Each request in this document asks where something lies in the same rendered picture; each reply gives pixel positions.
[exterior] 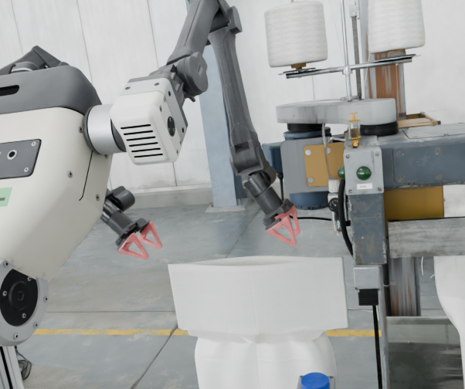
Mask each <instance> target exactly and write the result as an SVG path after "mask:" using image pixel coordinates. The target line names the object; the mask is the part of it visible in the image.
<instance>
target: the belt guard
mask: <svg viewBox="0 0 465 389"><path fill-rule="evenodd" d="M330 100H340V99H326V100H310V101H304V102H297V103H288V104H283V105H279V106H276V113H277V123H328V124H348V122H347V121H348V120H352V114H349V113H355V119H359V120H360V124H362V125H378V124H384V123H392V122H394V121H396V108H395V99H394V98H377V99H363V100H359V99H356V100H352V101H351V102H348V101H347V100H342V101H336V102H330V103H319V102H324V101H330Z"/></svg>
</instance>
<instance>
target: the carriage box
mask: <svg viewBox="0 0 465 389"><path fill-rule="evenodd" d="M396 121H397V122H398V123H399V125H405V124H413V123H428V122H430V123H432V124H433V125H440V124H441V121H440V120H435V119H434V118H432V117H430V116H429V115H427V114H425V112H420V113H413V114H406V120H396ZM383 201H384V213H385V214H384V216H385V238H388V226H387V221H388V220H389V219H399V220H400V219H412V218H440V217H444V196H443V186H436V188H425V189H414V190H402V191H384V192H383Z"/></svg>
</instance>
